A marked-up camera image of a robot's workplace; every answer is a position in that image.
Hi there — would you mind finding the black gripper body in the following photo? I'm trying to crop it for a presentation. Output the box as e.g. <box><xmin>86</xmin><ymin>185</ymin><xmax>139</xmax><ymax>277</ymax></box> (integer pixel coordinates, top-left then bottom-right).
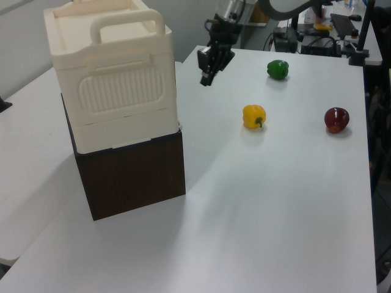
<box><xmin>205</xmin><ymin>18</ymin><xmax>243</xmax><ymax>52</ymax></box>

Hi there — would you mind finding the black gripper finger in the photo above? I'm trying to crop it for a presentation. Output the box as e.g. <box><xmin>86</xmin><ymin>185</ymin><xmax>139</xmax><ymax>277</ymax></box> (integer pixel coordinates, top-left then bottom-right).
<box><xmin>213</xmin><ymin>45</ymin><xmax>236</xmax><ymax>74</ymax></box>
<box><xmin>197</xmin><ymin>45</ymin><xmax>218</xmax><ymax>87</ymax></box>

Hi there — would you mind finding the cream plastic cabinet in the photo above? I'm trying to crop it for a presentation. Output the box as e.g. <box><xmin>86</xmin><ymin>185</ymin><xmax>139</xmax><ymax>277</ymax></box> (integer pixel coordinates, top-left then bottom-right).
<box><xmin>43</xmin><ymin>0</ymin><xmax>178</xmax><ymax>154</ymax></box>

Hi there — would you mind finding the tan cardboard box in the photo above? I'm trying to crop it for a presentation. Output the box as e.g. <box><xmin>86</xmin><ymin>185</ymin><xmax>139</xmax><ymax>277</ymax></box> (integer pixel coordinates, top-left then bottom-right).
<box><xmin>250</xmin><ymin>4</ymin><xmax>270</xmax><ymax>24</ymax></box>

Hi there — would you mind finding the green bell pepper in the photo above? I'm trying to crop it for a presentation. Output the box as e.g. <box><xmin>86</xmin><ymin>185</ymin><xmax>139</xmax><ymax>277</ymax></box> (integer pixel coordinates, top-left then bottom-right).
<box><xmin>266</xmin><ymin>59</ymin><xmax>290</xmax><ymax>81</ymax></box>

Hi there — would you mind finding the small black equipment box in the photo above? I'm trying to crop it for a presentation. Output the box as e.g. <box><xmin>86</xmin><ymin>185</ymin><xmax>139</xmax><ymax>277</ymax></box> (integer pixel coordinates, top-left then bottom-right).
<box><xmin>272</xmin><ymin>26</ymin><xmax>299</xmax><ymax>54</ymax></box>

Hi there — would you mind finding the yellow bell pepper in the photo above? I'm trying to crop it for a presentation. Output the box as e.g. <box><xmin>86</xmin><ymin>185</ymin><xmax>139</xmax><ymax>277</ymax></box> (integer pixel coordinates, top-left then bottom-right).
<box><xmin>242</xmin><ymin>104</ymin><xmax>267</xmax><ymax>131</ymax></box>

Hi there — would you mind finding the wide black equipment box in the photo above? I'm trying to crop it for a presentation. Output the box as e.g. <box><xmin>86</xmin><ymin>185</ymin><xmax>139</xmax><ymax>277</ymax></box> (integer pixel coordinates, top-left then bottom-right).
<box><xmin>300</xmin><ymin>34</ymin><xmax>342</xmax><ymax>57</ymax></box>

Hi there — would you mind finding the black keyboard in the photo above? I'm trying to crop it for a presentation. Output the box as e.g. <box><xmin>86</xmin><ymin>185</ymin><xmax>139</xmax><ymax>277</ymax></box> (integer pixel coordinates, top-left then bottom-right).
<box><xmin>329</xmin><ymin>13</ymin><xmax>359</xmax><ymax>39</ymax></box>

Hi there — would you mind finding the dark red apple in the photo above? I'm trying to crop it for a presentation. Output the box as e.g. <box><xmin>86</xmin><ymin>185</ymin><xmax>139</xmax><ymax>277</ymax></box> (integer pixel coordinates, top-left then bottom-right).
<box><xmin>323</xmin><ymin>106</ymin><xmax>351</xmax><ymax>135</ymax></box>

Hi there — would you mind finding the dark wood base box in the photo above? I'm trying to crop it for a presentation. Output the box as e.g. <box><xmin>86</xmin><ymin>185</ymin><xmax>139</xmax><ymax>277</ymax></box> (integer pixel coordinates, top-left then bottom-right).
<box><xmin>60</xmin><ymin>93</ymin><xmax>186</xmax><ymax>221</ymax></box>

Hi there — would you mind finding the side desk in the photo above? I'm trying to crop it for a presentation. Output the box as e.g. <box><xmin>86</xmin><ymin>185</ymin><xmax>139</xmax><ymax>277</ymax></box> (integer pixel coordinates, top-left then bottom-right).
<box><xmin>329</xmin><ymin>12</ymin><xmax>383</xmax><ymax>65</ymax></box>

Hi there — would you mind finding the black table clamp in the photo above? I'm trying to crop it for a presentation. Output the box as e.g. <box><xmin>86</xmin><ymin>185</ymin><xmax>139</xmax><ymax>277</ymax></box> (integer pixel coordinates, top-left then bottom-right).
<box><xmin>0</xmin><ymin>96</ymin><xmax>13</xmax><ymax>114</ymax></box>

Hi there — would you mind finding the black camera pole clamp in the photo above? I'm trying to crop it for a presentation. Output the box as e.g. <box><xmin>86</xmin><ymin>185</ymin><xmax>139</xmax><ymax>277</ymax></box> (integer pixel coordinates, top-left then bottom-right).
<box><xmin>348</xmin><ymin>0</ymin><xmax>377</xmax><ymax>66</ymax></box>

